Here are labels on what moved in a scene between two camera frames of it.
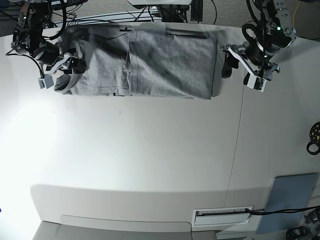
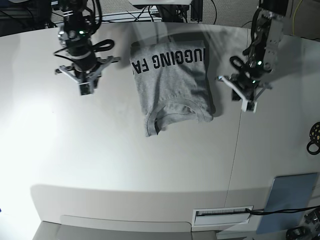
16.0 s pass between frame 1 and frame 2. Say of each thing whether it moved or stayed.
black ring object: stayed
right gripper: moved
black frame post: stayed
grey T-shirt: moved
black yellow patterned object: stayed
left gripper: moved
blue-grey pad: stayed
